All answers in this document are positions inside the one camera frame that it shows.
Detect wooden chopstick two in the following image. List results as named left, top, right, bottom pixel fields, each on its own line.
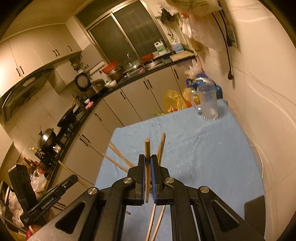
left=151, top=205, right=166, bottom=241

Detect steel wok with lid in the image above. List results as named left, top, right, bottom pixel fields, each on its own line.
left=38, top=128, right=57, bottom=152

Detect blue towel mat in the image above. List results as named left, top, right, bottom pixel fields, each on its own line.
left=94, top=98, right=265, bottom=241

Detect glass pot lid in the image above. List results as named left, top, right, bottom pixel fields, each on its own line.
left=123, top=58, right=140, bottom=73

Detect wooden chopstick eight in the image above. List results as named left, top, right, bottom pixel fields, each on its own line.
left=58, top=160, right=89, bottom=189

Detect wooden chopstick one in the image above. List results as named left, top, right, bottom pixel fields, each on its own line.
left=145, top=204, right=156, bottom=241

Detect wooden chopstick ten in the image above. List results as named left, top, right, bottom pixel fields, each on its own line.
left=157, top=133, right=166, bottom=166

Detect sink faucet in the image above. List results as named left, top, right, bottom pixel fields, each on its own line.
left=127, top=50, right=139, bottom=68

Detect blue plastic bag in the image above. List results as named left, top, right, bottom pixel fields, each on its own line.
left=185, top=72, right=223, bottom=99

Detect red basin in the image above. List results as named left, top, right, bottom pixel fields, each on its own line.
left=102, top=60, right=118, bottom=74

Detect black chair back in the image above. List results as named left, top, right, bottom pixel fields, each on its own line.
left=244, top=195, right=266, bottom=237

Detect black frying pan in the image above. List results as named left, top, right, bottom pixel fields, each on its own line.
left=57, top=98, right=77, bottom=128

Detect hanging bag of flatbread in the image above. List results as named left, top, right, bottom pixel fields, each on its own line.
left=157, top=0, right=222, bottom=16

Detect rice cooker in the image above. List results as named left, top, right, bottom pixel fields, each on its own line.
left=74, top=72, right=105, bottom=98

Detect white detergent bottle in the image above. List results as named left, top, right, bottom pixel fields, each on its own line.
left=154, top=40, right=167, bottom=56

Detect wooden cutting board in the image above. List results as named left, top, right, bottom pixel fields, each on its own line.
left=170, top=50, right=195, bottom=62

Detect black power cable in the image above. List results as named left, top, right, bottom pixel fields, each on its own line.
left=211, top=11, right=234, bottom=80

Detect left hand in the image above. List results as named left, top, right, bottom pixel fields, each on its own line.
left=25, top=209, right=55, bottom=240

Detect wooden chopstick four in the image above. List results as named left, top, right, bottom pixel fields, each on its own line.
left=144, top=138, right=151, bottom=203

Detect wooden chopstick seven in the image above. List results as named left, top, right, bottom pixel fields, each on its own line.
left=101, top=153, right=128, bottom=173

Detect steel pot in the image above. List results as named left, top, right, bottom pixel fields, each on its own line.
left=108, top=68, right=124, bottom=81

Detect wooden chopstick six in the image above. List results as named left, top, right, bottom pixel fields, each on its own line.
left=108, top=142, right=134, bottom=168

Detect frosted glass mug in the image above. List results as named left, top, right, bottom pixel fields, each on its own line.
left=191, top=84, right=219, bottom=121

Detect range hood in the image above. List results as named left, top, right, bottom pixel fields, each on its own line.
left=1, top=67, right=55, bottom=123

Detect yellow plastic bag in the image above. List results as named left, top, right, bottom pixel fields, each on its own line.
left=164, top=87, right=194, bottom=113

